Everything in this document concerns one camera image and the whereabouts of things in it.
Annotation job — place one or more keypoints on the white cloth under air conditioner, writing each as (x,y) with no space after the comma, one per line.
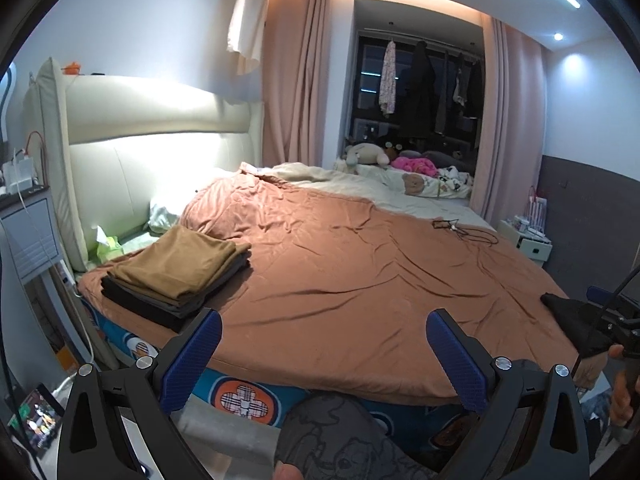
(245,33)

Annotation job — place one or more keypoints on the white bedside cabinet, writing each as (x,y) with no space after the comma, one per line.
(530,242)

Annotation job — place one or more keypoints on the person's right hand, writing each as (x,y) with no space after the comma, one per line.
(620,410)

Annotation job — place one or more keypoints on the right pink curtain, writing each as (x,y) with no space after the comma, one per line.
(513,125)

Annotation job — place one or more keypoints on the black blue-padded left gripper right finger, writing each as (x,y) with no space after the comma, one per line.
(530,423)

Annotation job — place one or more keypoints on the orange-brown bed blanket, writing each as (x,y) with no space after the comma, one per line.
(341,289)

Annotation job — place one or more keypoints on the hanging black coat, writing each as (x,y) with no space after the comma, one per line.
(417,108)

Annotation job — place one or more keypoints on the pink plush toy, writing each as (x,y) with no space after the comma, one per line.
(419,165)

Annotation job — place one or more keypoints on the cream plush toy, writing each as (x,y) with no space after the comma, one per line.
(363,154)

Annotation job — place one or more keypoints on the tablet with lit screen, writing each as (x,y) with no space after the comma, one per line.
(42,416)

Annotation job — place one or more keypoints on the black garment at bed edge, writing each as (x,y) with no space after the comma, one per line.
(574,318)

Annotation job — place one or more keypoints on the tan brown t-shirt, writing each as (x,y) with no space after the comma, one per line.
(181,262)

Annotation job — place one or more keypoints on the cream bear print quilt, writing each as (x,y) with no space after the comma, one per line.
(445,196)

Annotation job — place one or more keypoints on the grey left nightstand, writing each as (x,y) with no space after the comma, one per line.
(29,222)

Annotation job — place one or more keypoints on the blue patterned bed sheet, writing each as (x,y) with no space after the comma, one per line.
(428,434)

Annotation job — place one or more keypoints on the person's patterned grey shorts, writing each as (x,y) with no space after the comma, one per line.
(329,436)

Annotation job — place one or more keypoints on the grey folded garment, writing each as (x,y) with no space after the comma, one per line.
(170,302)

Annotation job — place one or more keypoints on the green tissue pack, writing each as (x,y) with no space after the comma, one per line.
(107,247)

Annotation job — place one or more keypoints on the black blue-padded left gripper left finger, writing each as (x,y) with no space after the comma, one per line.
(94,443)

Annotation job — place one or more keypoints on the cream padded headboard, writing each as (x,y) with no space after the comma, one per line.
(112,143)

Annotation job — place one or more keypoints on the hanging floral garment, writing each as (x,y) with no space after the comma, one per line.
(387,94)

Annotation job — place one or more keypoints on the black folded garment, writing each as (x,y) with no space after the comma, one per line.
(175,318)

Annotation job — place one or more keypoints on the pink curtain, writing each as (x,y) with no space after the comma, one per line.
(513,125)
(294,65)

